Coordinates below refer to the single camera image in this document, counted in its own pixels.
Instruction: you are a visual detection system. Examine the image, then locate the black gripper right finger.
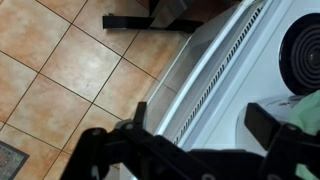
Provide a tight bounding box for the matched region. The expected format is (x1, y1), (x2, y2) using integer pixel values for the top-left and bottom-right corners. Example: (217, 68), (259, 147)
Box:
(244, 103), (280, 150)

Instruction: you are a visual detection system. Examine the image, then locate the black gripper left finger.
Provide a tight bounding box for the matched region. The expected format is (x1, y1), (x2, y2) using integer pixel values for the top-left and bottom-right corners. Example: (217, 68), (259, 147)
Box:
(133, 102), (147, 127)

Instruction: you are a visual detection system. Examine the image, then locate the white electric stove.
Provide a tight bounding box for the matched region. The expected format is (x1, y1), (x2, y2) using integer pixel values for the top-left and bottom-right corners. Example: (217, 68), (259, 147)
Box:
(119, 0), (320, 180)

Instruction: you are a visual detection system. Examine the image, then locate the black stand base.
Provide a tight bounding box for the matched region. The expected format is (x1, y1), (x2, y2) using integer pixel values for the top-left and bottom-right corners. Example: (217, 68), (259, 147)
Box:
(102, 0), (203, 33)

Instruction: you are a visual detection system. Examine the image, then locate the grey floor mat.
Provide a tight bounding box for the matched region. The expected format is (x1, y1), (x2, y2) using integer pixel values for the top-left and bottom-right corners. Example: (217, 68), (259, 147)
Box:
(0, 141), (29, 180)

